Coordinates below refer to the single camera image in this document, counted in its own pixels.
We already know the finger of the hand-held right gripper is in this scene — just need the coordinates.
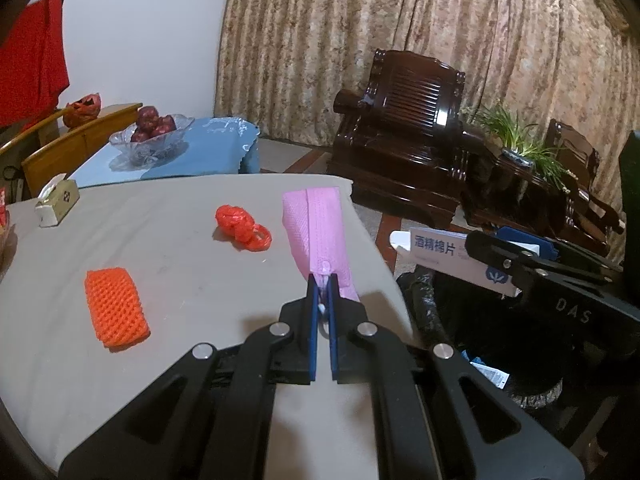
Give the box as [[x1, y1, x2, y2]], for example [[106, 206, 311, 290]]
[[464, 231, 640, 361], [497, 226, 625, 275]]

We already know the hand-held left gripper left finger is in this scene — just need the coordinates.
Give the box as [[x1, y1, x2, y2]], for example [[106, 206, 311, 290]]
[[59, 274, 321, 480]]

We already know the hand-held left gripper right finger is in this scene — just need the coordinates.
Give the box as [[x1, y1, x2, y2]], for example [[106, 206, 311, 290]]
[[327, 275, 584, 480]]

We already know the white cardboard box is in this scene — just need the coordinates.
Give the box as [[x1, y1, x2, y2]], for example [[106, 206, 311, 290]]
[[389, 225, 543, 298]]

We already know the black trash bin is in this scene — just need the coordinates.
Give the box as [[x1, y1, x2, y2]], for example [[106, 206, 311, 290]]
[[395, 267, 608, 411]]

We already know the pink zipper pouch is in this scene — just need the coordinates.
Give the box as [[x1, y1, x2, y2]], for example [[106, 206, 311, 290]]
[[281, 186, 361, 303]]

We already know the dark wooden side table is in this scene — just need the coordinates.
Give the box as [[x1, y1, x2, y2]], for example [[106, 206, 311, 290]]
[[460, 135, 583, 241]]

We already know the dark wooden armchair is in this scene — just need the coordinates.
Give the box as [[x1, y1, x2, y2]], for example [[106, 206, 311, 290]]
[[327, 49, 483, 228], [542, 119, 626, 256]]

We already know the potted green plant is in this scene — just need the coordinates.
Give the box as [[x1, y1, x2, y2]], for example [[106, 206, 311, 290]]
[[462, 102, 576, 191]]

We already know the white and blue wrapper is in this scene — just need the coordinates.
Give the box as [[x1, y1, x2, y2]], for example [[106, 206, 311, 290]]
[[462, 350, 510, 390]]

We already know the grey table cover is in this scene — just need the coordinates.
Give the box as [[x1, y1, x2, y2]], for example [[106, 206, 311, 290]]
[[0, 172, 416, 471]]

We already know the red plastic bag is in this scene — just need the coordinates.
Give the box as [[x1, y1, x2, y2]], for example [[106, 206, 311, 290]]
[[215, 204, 273, 252], [63, 93, 102, 128]]

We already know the orange foam fruit net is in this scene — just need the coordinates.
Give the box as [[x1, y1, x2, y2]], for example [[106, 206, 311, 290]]
[[84, 267, 151, 350]]

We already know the blue tablecloth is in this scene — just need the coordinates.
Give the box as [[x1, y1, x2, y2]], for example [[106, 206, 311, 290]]
[[67, 116, 261, 190]]

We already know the glass fruit bowl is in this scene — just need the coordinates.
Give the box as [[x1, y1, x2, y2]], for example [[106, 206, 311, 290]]
[[109, 115, 195, 170]]

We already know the pile of red apples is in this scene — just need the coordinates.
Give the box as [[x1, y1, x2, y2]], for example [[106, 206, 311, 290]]
[[131, 106, 177, 143]]

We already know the beige patterned curtain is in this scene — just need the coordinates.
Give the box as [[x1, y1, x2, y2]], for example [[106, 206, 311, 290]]
[[215, 0, 640, 221]]

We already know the tissue box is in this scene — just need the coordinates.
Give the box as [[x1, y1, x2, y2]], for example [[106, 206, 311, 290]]
[[35, 174, 81, 229]]

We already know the light wooden chair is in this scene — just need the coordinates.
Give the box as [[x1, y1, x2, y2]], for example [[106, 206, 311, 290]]
[[22, 104, 143, 198], [0, 109, 73, 158]]

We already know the red hanging cloth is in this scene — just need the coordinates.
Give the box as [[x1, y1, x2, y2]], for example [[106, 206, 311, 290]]
[[0, 0, 71, 128]]

